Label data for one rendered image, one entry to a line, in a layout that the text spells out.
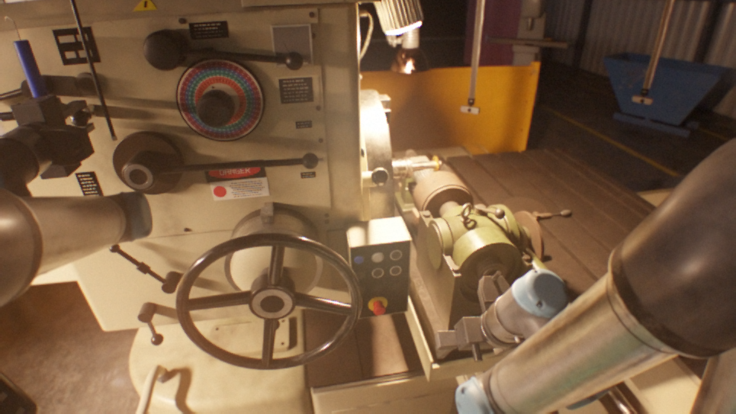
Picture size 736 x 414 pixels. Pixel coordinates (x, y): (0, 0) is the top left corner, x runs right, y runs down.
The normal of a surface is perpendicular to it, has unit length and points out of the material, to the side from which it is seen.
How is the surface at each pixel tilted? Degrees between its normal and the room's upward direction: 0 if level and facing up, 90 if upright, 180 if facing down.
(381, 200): 81
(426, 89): 90
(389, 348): 0
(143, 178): 90
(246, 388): 0
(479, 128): 90
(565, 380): 99
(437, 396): 90
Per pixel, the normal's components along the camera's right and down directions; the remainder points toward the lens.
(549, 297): 0.15, -0.62
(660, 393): -0.02, -0.88
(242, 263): -0.25, 0.18
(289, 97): 0.18, 0.46
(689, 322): -0.66, 0.38
